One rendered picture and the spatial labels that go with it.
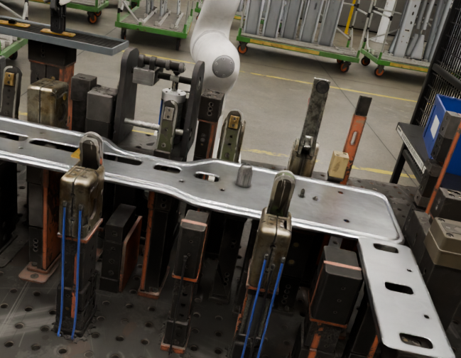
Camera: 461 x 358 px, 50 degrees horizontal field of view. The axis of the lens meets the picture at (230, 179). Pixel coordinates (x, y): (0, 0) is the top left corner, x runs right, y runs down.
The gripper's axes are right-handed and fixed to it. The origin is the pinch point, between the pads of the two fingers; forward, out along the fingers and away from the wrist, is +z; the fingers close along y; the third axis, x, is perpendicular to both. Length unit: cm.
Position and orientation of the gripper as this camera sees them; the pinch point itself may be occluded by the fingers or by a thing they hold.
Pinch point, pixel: (58, 23)
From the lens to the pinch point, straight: 142.7
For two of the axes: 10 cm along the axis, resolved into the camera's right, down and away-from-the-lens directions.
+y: 0.4, 4.3, -9.0
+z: -1.7, 8.9, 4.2
